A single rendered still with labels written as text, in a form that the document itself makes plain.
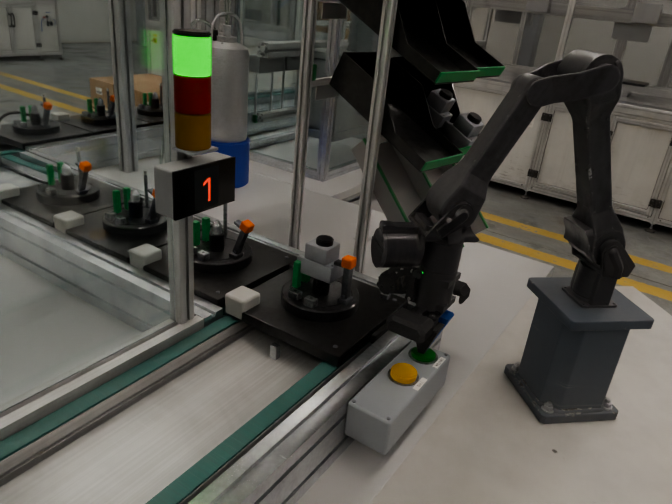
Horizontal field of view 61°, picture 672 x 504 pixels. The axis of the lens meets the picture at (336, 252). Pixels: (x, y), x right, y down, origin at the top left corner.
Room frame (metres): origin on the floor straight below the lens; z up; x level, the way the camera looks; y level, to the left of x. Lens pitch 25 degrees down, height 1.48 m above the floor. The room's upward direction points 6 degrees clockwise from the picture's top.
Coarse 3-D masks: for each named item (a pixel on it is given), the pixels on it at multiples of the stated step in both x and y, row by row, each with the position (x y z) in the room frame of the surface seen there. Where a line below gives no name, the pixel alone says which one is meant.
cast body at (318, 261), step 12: (312, 240) 0.90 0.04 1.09; (324, 240) 0.88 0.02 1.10; (312, 252) 0.88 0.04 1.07; (324, 252) 0.87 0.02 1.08; (336, 252) 0.89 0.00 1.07; (312, 264) 0.88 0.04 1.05; (324, 264) 0.87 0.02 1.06; (312, 276) 0.88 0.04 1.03; (324, 276) 0.86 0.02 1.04; (336, 276) 0.87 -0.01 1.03
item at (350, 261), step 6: (342, 258) 0.86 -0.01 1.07; (348, 258) 0.86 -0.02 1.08; (354, 258) 0.87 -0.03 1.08; (336, 264) 0.87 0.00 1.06; (342, 264) 0.86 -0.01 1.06; (348, 264) 0.86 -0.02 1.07; (354, 264) 0.86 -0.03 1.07; (348, 270) 0.86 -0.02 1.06; (348, 276) 0.86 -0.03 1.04; (342, 282) 0.86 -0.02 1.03; (348, 282) 0.86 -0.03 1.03; (342, 288) 0.86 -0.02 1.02; (348, 288) 0.86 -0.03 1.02; (342, 294) 0.86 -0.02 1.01; (348, 294) 0.86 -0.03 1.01
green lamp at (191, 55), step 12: (180, 36) 0.77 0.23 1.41; (180, 48) 0.77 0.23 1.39; (192, 48) 0.77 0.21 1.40; (204, 48) 0.78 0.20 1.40; (180, 60) 0.77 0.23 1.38; (192, 60) 0.77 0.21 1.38; (204, 60) 0.78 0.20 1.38; (180, 72) 0.77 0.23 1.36; (192, 72) 0.77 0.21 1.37; (204, 72) 0.78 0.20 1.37
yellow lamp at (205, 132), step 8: (176, 112) 0.78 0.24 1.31; (176, 120) 0.78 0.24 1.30; (184, 120) 0.77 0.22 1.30; (192, 120) 0.77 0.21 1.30; (200, 120) 0.77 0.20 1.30; (208, 120) 0.78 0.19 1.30; (176, 128) 0.78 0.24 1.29; (184, 128) 0.77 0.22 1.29; (192, 128) 0.77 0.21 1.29; (200, 128) 0.77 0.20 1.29; (208, 128) 0.78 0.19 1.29; (176, 136) 0.78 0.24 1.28; (184, 136) 0.77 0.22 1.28; (192, 136) 0.77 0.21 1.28; (200, 136) 0.77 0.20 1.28; (208, 136) 0.78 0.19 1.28; (176, 144) 0.78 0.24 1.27; (184, 144) 0.77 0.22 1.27; (192, 144) 0.77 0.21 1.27; (200, 144) 0.77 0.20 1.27; (208, 144) 0.78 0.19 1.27
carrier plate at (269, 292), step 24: (264, 288) 0.92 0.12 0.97; (360, 288) 0.96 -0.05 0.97; (264, 312) 0.84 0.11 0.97; (288, 312) 0.84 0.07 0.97; (360, 312) 0.87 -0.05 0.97; (384, 312) 0.88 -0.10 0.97; (288, 336) 0.78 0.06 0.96; (312, 336) 0.78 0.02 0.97; (336, 336) 0.79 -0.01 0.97; (360, 336) 0.79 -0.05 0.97; (336, 360) 0.73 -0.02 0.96
